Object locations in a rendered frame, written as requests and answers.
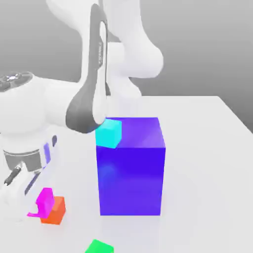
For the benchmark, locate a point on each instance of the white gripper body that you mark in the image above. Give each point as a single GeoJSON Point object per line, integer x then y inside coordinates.
{"type": "Point", "coordinates": [18, 193]}

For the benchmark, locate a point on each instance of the small magenta cube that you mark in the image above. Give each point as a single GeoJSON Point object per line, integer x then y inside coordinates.
{"type": "Point", "coordinates": [46, 201]}

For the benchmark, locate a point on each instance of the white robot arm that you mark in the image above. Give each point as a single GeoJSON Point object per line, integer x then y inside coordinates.
{"type": "Point", "coordinates": [122, 55]}

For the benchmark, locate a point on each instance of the small orange cube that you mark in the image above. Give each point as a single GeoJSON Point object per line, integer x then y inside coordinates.
{"type": "Point", "coordinates": [57, 214]}

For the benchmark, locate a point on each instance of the small green cube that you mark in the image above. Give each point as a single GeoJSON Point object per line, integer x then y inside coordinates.
{"type": "Point", "coordinates": [99, 247]}

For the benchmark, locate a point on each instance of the small cyan cube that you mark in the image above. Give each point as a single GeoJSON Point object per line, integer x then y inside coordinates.
{"type": "Point", "coordinates": [108, 134]}

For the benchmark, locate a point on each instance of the large blue box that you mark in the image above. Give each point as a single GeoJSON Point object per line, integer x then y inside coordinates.
{"type": "Point", "coordinates": [130, 177]}

